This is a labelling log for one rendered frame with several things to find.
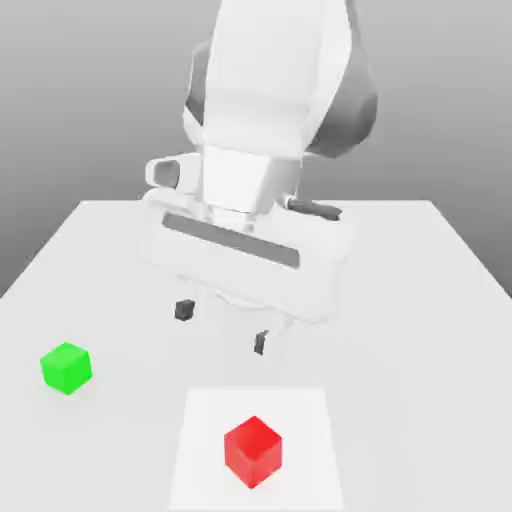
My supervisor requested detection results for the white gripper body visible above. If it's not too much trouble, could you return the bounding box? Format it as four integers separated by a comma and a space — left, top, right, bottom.
136, 188, 356, 324

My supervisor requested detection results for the small green cube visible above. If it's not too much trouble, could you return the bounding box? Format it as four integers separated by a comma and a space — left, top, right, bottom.
39, 341, 94, 397

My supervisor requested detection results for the small red cube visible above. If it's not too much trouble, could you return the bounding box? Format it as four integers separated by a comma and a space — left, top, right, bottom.
223, 415, 284, 490

